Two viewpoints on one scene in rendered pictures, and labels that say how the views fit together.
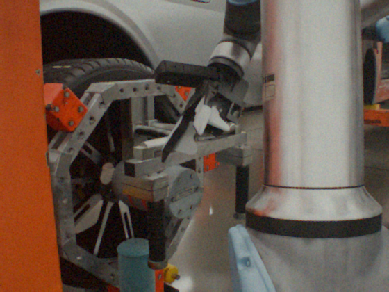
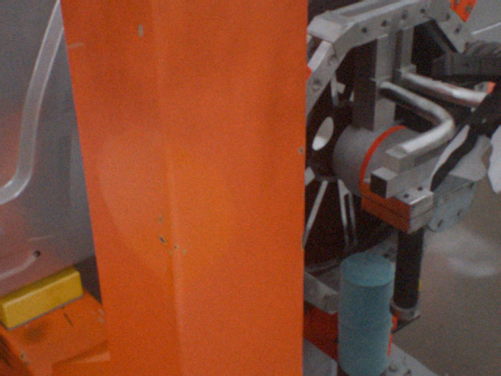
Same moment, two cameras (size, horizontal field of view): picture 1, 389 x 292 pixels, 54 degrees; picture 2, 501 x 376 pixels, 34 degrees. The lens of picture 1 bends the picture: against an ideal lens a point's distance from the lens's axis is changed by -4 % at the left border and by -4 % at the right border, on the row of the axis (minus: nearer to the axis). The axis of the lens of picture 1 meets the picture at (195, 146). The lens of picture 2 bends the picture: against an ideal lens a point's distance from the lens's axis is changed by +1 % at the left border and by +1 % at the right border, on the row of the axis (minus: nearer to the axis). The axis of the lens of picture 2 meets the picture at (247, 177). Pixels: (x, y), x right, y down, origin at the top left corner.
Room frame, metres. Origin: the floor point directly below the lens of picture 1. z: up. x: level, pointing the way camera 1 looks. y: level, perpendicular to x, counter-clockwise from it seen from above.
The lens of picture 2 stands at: (-0.21, 0.07, 1.53)
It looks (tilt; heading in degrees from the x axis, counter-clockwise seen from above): 30 degrees down; 14
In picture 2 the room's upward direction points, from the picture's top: 1 degrees counter-clockwise
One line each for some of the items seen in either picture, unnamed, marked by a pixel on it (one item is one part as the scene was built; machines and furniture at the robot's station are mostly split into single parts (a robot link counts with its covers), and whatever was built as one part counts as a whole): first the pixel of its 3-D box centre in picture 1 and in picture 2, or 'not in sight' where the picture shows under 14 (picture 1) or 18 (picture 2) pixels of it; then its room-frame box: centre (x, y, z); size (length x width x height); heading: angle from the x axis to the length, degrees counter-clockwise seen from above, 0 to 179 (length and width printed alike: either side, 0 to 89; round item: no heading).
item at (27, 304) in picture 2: not in sight; (27, 282); (0.77, 0.70, 0.71); 0.14 x 0.14 x 0.05; 52
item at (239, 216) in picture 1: (242, 190); not in sight; (1.04, -0.13, 0.83); 0.04 x 0.04 x 0.16
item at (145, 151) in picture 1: (139, 124); (391, 99); (0.89, 0.13, 1.03); 0.19 x 0.18 x 0.11; 52
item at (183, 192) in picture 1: (155, 185); (401, 171); (1.00, 0.10, 0.85); 0.21 x 0.14 x 0.14; 52
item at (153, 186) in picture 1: (144, 183); (396, 200); (0.79, 0.10, 0.93); 0.09 x 0.05 x 0.05; 52
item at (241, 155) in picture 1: (233, 153); not in sight; (1.06, -0.10, 0.93); 0.09 x 0.05 x 0.05; 52
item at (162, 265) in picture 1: (156, 231); (408, 267); (0.77, 0.08, 0.83); 0.04 x 0.04 x 0.16
